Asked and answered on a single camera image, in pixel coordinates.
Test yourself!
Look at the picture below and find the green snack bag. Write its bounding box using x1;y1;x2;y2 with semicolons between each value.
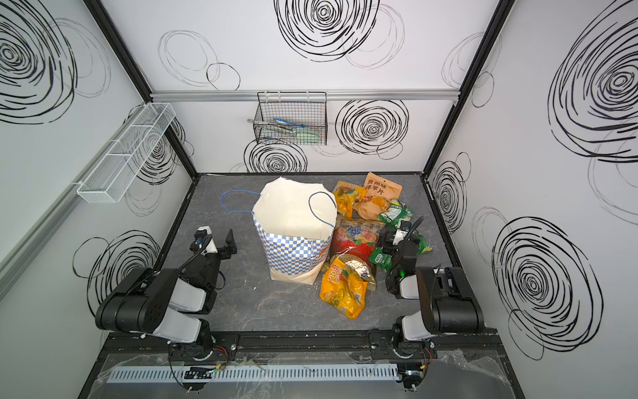
368;247;393;272
412;232;433;255
377;199;414;229

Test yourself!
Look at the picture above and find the red gold snack bag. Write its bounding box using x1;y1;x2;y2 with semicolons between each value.
330;215;385;263

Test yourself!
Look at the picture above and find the orange potato chip bag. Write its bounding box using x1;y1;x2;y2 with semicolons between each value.
354;172;403;220

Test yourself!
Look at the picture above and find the yellow snack bag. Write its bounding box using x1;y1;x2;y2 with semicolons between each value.
320;254;377;319
333;181;367;218

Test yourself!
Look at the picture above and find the blue checkered paper bag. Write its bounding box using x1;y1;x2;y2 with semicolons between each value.
247;177;337;285

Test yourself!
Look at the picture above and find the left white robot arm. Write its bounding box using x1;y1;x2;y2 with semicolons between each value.
95;226;238;351

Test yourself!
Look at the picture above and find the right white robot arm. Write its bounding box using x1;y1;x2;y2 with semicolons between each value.
378;227;486;342

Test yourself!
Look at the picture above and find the green pouch in basket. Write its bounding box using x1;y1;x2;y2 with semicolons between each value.
289;126;325;145

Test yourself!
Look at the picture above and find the blue item in basket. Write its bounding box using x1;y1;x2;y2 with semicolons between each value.
274;118;294;126

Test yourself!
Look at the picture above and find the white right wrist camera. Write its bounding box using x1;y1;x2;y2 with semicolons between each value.
392;228;410;246

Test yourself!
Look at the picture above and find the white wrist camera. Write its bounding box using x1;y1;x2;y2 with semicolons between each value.
189;226;218;255
392;228;410;246

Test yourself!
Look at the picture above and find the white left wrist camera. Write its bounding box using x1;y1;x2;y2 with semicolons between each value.
189;226;218;255

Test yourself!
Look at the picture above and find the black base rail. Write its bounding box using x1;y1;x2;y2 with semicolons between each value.
101;328;504;361

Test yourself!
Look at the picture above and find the white slotted cable duct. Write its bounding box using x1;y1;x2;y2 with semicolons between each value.
106;363;400;384

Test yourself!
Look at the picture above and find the clear acrylic wall shelf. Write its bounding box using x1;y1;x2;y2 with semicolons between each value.
76;103;176;204

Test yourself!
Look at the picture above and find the black wire wall basket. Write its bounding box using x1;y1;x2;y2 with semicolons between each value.
248;100;328;146

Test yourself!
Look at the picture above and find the aluminium wall rail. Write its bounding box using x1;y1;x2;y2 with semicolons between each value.
151;88;460;102

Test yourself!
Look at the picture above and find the right black corner post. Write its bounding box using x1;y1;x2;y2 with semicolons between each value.
423;0;515;177

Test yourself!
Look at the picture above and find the black corner frame post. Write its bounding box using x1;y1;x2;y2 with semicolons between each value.
83;0;198;181

